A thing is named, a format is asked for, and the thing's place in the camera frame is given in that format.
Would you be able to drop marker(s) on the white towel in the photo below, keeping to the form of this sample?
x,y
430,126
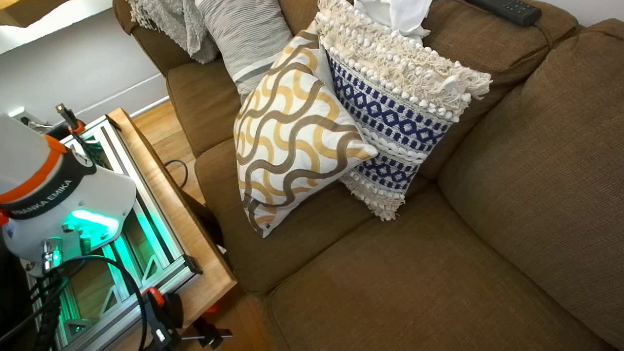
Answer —
x,y
397,13

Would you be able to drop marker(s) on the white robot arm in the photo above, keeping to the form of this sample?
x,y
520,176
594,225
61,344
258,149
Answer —
x,y
40,196

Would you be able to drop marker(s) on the yellow grey wave pillow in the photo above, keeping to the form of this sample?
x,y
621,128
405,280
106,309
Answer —
x,y
293,143

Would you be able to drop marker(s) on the beige patterned back pillow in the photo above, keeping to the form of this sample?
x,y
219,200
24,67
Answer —
x,y
391,118

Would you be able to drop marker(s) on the wooden table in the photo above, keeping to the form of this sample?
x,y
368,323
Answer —
x,y
196,260

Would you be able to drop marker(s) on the grey striped pillow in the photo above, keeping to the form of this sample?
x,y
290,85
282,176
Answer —
x,y
247,32

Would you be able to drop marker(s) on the brown fabric sofa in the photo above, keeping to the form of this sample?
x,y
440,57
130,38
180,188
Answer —
x,y
455,293

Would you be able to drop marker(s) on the black orange clamp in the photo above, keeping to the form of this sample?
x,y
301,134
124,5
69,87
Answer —
x,y
163,315
71,120

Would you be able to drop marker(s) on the cream knitted blanket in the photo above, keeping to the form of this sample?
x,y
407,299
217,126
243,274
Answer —
x,y
173,22

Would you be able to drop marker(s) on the black remote control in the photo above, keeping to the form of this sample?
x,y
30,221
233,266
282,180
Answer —
x,y
510,11

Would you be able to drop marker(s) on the aluminium frame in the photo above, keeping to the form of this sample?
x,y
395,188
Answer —
x,y
167,260

